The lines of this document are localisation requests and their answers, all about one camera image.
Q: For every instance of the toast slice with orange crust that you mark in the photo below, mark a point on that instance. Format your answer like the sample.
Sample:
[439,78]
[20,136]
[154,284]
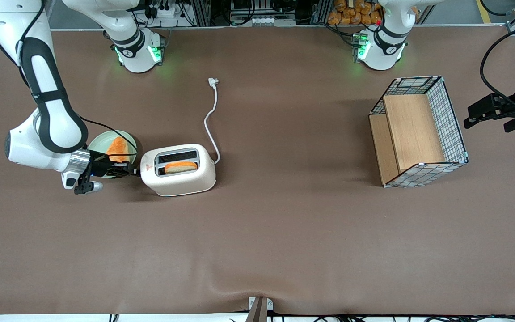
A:
[180,167]

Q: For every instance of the metal table edge bracket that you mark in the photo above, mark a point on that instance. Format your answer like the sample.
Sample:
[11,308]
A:
[259,308]

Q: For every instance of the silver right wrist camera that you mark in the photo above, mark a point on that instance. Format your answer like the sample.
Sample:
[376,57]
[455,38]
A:
[88,185]

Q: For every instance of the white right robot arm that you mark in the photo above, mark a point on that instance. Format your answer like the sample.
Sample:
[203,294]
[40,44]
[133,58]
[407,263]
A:
[45,80]

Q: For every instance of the white power strip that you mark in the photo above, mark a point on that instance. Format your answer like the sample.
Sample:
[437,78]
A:
[166,10]

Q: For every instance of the pale green round plate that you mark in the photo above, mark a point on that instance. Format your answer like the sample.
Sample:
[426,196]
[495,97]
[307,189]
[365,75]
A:
[101,142]

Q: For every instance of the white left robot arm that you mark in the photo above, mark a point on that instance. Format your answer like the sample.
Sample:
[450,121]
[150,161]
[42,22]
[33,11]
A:
[385,49]

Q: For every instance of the white connector block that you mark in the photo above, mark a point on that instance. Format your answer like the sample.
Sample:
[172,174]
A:
[271,20]

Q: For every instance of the triangular golden pastry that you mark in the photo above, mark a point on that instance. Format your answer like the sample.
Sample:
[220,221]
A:
[116,150]

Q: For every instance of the bag of bread rolls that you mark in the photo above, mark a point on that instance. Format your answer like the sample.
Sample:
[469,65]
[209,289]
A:
[351,13]

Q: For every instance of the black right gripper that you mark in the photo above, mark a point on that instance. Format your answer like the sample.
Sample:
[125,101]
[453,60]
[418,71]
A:
[101,168]

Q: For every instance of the white two-slot toaster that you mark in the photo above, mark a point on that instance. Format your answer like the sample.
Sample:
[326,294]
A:
[181,183]

